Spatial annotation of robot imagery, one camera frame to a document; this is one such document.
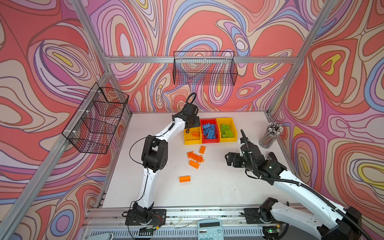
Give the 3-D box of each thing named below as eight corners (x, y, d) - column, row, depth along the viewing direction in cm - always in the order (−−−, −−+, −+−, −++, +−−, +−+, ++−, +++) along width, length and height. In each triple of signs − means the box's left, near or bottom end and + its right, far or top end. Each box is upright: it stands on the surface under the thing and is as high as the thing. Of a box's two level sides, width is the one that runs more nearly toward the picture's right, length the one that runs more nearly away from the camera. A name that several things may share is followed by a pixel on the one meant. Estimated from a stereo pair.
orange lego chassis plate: (186, 157, 97) (186, 155, 95) (189, 151, 99) (189, 149, 98) (202, 163, 93) (203, 162, 92) (205, 157, 96) (205, 156, 95)
